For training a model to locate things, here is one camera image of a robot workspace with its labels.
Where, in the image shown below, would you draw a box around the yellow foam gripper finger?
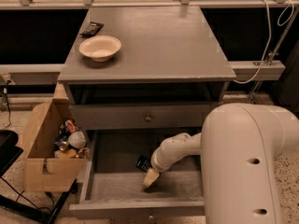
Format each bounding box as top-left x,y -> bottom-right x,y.
143,168 -> 160,188

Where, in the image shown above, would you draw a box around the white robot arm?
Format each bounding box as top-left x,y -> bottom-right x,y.
143,103 -> 299,224

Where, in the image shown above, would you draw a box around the open grey middle drawer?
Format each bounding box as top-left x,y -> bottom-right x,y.
69,128 -> 205,219

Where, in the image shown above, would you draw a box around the brass drawer knob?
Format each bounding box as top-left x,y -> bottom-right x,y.
145,114 -> 152,122

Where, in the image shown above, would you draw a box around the closed grey top drawer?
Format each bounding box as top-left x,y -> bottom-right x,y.
69,103 -> 216,130

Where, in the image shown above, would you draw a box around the grey wooden drawer cabinet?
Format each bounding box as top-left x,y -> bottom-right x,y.
57,6 -> 236,147

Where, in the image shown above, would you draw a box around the white round ball object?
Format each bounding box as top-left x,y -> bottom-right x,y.
68,131 -> 87,149

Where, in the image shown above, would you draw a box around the yellow rounded item in box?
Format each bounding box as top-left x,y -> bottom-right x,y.
58,148 -> 77,159

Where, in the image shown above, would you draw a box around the silver soda can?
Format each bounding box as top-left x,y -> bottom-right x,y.
59,141 -> 69,152

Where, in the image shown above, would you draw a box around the colourful snack packet in box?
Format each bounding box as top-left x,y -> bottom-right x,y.
64,119 -> 78,133

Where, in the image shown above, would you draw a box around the cardboard box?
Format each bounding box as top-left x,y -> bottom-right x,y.
22,98 -> 86,192

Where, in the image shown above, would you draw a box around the white ceramic bowl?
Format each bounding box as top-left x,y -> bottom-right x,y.
79,35 -> 121,62

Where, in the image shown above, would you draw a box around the dark snack bar packet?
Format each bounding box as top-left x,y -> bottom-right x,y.
80,22 -> 104,37

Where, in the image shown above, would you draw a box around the black floor cable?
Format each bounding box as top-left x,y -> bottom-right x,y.
2,79 -> 13,131

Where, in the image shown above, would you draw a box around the white cable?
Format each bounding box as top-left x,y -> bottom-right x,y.
233,0 -> 295,85

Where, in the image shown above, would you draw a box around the metal railing frame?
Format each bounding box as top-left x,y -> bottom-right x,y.
1,0 -> 298,84

